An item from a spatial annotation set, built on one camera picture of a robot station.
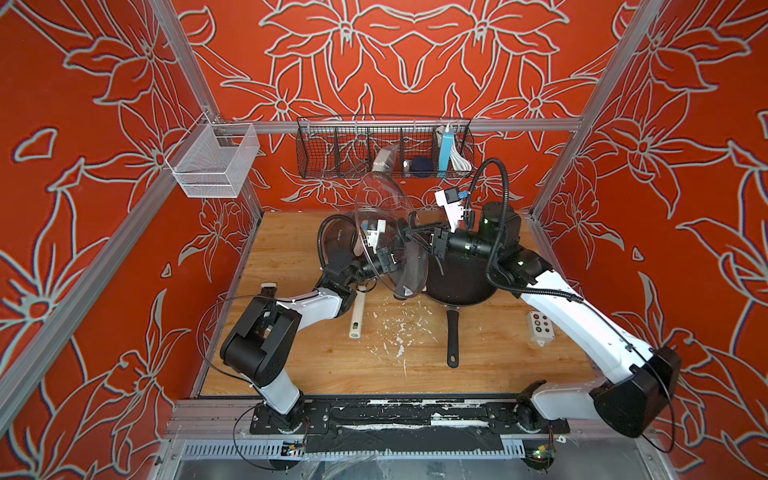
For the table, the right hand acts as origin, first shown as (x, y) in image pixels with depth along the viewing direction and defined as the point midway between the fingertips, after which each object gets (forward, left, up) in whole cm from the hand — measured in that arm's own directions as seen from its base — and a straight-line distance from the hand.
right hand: (404, 233), depth 63 cm
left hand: (+1, -4, -10) cm, 11 cm away
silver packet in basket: (+38, +5, -6) cm, 38 cm away
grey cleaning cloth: (-2, -3, -11) cm, 12 cm away
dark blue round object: (+39, -7, -11) cm, 41 cm away
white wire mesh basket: (+35, +60, -5) cm, 70 cm away
